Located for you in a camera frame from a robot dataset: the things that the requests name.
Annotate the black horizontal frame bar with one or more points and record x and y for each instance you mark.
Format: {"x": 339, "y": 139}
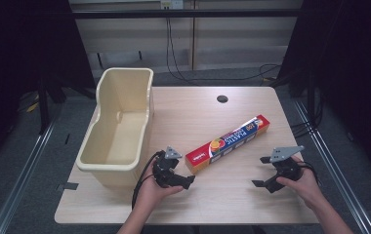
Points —
{"x": 186, "y": 13}

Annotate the red blue plastic wrap box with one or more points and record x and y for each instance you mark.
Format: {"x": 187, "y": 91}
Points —
{"x": 229, "y": 141}

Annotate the black curtain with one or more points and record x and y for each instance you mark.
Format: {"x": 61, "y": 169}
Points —
{"x": 17, "y": 65}
{"x": 352, "y": 81}

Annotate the black metal stand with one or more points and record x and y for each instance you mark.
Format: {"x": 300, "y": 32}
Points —
{"x": 44, "y": 104}

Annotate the cream plastic bin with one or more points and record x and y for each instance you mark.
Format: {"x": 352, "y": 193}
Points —
{"x": 121, "y": 136}

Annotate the black tape piece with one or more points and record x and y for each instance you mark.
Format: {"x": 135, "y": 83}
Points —
{"x": 68, "y": 186}

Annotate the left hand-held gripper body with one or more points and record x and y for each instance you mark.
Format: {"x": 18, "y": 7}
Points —
{"x": 164, "y": 174}

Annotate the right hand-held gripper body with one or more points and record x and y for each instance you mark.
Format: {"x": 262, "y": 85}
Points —
{"x": 286, "y": 167}

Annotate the white wall power outlet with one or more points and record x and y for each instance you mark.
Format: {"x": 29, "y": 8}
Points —
{"x": 172, "y": 4}

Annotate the person's left hand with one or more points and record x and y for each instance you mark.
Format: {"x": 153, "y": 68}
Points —
{"x": 152, "y": 195}

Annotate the metal floor rail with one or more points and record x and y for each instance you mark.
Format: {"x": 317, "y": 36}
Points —
{"x": 20, "y": 182}
{"x": 336, "y": 175}

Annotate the person's right hand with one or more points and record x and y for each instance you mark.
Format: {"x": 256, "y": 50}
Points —
{"x": 309, "y": 188}

